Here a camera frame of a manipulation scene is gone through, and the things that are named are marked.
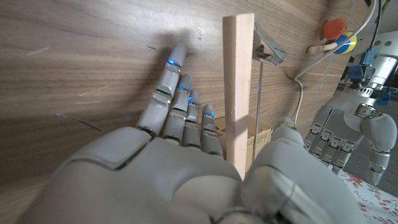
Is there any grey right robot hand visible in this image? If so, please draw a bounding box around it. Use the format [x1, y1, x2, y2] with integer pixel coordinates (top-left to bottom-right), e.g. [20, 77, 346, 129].
[18, 43, 368, 224]

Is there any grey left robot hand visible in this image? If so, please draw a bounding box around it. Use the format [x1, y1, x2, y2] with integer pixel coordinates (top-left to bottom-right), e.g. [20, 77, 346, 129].
[303, 90, 398, 187]

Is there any wooden stick with metal brackets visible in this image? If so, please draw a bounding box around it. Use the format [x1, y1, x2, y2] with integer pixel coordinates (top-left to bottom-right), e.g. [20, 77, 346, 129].
[222, 12, 289, 180]

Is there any colourful striped wooden maraca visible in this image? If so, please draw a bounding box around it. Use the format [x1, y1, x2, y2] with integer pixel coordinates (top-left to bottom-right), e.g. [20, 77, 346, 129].
[307, 30, 358, 56]

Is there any brown cardboard package box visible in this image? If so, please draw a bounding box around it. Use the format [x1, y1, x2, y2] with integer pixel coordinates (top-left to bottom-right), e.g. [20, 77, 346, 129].
[214, 114, 274, 174]

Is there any red toy strawberry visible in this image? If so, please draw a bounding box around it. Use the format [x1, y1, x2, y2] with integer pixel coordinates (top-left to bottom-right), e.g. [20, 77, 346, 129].
[322, 17, 348, 40]

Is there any floral printed backdrop cloth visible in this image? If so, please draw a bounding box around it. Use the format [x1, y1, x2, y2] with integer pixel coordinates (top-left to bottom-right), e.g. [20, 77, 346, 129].
[338, 169, 398, 224]

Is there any left arm thick black cable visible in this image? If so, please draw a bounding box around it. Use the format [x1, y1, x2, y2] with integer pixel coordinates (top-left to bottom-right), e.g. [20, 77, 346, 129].
[373, 0, 384, 49]

